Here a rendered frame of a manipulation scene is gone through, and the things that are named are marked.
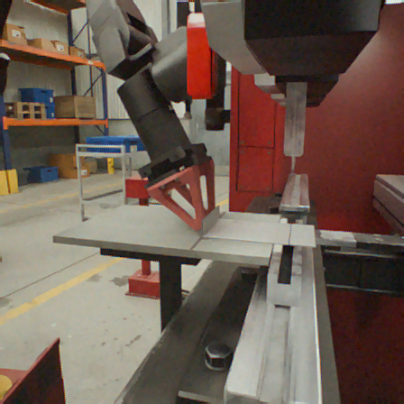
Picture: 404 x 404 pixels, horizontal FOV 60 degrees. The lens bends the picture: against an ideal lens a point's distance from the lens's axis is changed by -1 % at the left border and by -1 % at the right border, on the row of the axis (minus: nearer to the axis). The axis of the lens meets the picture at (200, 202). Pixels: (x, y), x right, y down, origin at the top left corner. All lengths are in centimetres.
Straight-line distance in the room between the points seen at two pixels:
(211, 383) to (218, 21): 29
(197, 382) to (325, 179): 104
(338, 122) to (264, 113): 25
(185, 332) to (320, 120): 96
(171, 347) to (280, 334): 18
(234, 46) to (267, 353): 21
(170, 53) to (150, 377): 36
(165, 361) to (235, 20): 35
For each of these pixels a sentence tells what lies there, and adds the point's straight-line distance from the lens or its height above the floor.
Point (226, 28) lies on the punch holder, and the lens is 21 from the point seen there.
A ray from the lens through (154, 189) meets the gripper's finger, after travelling 43.
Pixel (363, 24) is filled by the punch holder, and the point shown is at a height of 118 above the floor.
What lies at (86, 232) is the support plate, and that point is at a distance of 47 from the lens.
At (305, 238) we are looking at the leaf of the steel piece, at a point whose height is 100.
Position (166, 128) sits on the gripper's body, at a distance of 44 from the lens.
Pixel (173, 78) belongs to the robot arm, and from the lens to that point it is 43.
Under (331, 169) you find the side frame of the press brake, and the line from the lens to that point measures 130.
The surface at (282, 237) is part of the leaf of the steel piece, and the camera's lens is 43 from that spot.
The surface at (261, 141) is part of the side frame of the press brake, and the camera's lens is 130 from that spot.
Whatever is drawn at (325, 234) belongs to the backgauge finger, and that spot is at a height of 100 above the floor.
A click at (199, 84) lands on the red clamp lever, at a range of 29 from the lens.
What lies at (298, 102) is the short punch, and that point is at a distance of 39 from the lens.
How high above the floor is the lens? 113
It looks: 12 degrees down
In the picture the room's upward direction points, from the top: straight up
